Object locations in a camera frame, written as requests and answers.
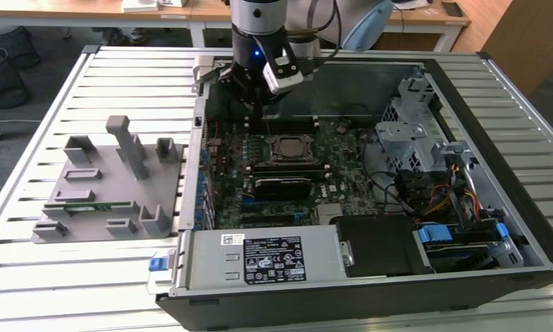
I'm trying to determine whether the white box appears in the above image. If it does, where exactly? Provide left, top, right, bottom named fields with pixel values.
left=121, top=0, right=161, bottom=14

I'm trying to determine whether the green RAM stick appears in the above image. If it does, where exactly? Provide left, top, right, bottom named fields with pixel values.
left=44, top=201, right=134, bottom=213

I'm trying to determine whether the silver metal drive cage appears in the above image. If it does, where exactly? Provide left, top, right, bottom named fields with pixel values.
left=372, top=77, right=449, bottom=174

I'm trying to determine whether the black RAM slot bank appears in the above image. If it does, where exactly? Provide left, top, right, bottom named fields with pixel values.
left=249, top=163, right=328, bottom=181
left=244, top=116, right=318, bottom=128

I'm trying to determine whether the metal socket cover frame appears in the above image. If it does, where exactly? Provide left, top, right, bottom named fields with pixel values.
left=269, top=135, right=316, bottom=162

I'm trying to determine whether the black PC case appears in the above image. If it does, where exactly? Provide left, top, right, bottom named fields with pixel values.
left=154, top=51, right=553, bottom=332

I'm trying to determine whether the grey parts rack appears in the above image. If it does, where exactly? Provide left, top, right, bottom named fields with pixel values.
left=30, top=115, right=186, bottom=245

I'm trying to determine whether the black plastic air shroud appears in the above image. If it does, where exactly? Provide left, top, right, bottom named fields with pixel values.
left=334, top=214, right=433, bottom=278

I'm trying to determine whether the coloured power wire harness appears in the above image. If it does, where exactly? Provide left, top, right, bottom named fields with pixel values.
left=414, top=162, right=484, bottom=224

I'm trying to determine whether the grey case latch handle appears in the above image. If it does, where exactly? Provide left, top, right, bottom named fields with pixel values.
left=190, top=55, right=218, bottom=96

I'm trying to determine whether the brown wooden cabinet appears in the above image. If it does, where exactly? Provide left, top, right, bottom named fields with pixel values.
left=450, top=0, right=553, bottom=98

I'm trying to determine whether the green motherboard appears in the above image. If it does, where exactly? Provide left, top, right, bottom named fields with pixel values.
left=201, top=117, right=384, bottom=231

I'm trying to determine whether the silver CPU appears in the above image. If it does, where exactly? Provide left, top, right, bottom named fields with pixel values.
left=280, top=140, right=308, bottom=157

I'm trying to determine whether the silver power supply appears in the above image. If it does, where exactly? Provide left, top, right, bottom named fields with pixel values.
left=168, top=228, right=349, bottom=291

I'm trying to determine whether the black expansion slot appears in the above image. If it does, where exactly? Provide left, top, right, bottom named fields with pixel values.
left=238, top=214, right=304, bottom=226

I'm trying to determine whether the silver chipset heatsink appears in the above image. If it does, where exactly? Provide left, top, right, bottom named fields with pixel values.
left=316, top=203, right=345, bottom=223

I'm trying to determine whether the black mesh waste basket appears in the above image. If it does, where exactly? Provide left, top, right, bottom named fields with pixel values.
left=0, top=26, right=42, bottom=69
left=0, top=46, right=32, bottom=110

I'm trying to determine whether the blue disk carrier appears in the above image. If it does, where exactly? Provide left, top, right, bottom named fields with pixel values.
left=417, top=223, right=453, bottom=246

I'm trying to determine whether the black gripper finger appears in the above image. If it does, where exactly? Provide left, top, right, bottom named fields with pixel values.
left=258, top=74, right=272, bottom=134
left=217, top=61, right=261, bottom=134

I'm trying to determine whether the black graphics card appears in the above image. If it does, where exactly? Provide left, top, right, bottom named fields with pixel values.
left=252, top=176, right=313, bottom=203

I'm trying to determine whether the black disk drive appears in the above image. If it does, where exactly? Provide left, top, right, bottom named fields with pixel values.
left=422, top=238, right=501, bottom=274

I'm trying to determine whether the light wooden desk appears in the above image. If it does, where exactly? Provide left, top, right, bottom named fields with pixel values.
left=188, top=0, right=472, bottom=53
left=0, top=0, right=194, bottom=48

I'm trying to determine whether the CPU socket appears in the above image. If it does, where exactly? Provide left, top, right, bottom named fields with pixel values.
left=265, top=135, right=318, bottom=164

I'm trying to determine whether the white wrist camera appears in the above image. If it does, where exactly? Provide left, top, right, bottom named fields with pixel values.
left=261, top=55, right=304, bottom=95

